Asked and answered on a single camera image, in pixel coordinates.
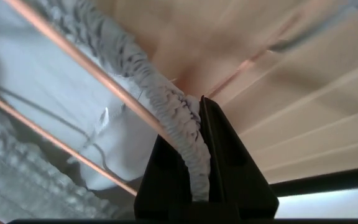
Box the pale grey shorts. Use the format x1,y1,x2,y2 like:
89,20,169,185
0,0,213,220

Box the pink clothes hanger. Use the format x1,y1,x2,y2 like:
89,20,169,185
0,0,358,197

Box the beige curtain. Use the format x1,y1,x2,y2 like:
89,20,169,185
91,0,358,184

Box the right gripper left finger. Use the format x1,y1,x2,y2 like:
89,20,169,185
134,133,199,219

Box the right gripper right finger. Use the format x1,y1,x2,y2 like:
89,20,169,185
198,95,280,219

